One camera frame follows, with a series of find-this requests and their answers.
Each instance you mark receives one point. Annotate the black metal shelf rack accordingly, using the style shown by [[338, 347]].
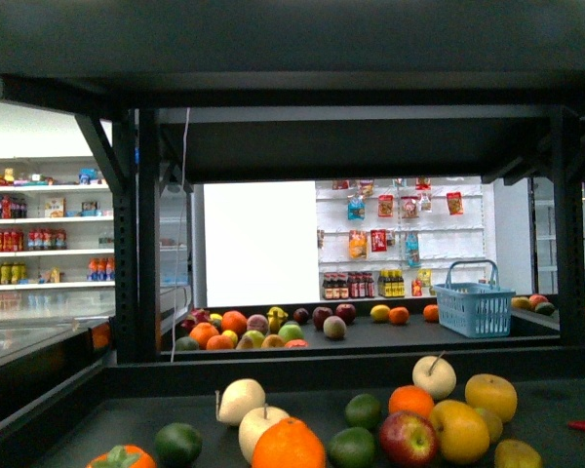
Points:
[[107, 57]]

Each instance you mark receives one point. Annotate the far yellow lemon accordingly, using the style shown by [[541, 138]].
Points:
[[380, 313]]

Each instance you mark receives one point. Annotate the white supermarket shelf left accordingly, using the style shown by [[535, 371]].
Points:
[[56, 224]]

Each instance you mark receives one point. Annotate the far dark red apple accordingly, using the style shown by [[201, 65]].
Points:
[[346, 312]]

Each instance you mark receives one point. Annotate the far green apple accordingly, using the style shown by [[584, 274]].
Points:
[[290, 331]]

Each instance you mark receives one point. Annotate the far peach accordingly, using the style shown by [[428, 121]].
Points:
[[334, 328]]

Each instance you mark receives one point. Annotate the far large orange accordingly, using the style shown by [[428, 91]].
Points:
[[234, 321]]

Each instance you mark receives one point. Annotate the large orange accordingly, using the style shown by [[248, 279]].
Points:
[[289, 443], [234, 321]]

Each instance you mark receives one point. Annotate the far tangerine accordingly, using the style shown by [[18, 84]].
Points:
[[398, 316]]

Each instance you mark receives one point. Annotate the far orange by basket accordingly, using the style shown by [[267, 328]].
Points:
[[431, 313]]

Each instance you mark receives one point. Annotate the white pear left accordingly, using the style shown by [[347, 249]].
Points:
[[237, 399]]

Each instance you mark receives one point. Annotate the green lime back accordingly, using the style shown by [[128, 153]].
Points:
[[363, 410]]

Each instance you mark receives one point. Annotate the green lime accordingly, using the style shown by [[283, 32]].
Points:
[[178, 445], [353, 447], [363, 410]]

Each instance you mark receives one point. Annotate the white pear middle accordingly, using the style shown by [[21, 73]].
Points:
[[254, 424]]

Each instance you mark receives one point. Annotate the small blue shopping basket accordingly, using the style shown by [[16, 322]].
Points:
[[474, 310]]

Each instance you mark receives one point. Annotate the small orange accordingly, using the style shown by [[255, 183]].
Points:
[[411, 398]]

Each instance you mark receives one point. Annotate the white pear with stem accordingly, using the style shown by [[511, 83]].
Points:
[[435, 375]]

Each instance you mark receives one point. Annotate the large orange front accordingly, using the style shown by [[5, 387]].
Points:
[[289, 443]]

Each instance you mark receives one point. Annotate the green lime front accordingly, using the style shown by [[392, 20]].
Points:
[[353, 447]]

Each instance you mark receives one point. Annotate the red apple front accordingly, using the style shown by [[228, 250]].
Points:
[[408, 439]]

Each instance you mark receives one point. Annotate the green lime left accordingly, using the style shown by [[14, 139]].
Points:
[[178, 445]]

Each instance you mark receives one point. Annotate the yellow apple right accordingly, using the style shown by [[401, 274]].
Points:
[[493, 393]]

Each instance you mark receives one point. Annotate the yellow orange fruit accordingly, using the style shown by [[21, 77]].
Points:
[[462, 433]]

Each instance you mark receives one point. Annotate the persimmon with green top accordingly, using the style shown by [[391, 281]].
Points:
[[124, 456]]

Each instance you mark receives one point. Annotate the brown kiwi fruit back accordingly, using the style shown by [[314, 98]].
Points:
[[493, 422]]

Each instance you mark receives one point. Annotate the white pegboard snack wall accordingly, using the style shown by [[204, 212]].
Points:
[[410, 232]]

